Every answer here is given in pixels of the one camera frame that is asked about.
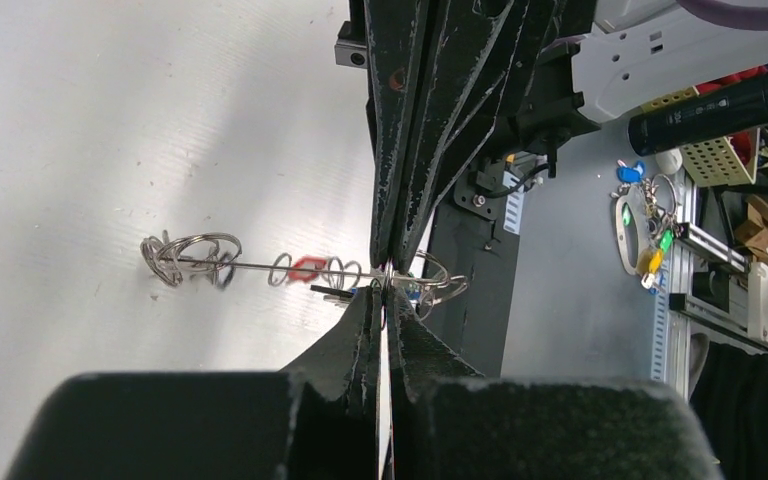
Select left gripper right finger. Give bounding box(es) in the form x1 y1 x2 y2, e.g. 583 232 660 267
385 293 721 479

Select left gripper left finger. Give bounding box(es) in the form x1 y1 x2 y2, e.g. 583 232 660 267
7 288 384 479

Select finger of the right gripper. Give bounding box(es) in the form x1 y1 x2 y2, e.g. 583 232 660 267
393 1 560 272
364 1 432 269

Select key with black tag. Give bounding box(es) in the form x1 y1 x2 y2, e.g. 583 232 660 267
310 285 356 306

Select large metal keyring disc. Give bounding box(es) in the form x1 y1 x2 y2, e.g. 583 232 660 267
139 231 469 320

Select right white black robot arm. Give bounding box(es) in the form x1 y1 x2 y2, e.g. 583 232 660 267
351 1 768 272

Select spare keyring bundle in background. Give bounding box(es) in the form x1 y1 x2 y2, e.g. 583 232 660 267
611 160 683 295

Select blue key tag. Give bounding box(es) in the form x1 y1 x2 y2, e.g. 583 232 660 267
399 277 428 301

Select red key tag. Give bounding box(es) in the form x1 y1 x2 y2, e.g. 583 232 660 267
287 255 328 283

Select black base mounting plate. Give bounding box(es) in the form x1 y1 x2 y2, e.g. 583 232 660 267
424 157 521 377

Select black cylinder in background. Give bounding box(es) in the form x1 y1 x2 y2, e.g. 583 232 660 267
627 73 768 156

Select perforated yellow basket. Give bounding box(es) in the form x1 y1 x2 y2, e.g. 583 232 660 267
640 66 768 187

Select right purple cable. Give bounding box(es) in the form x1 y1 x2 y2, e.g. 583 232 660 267
678 0 768 32

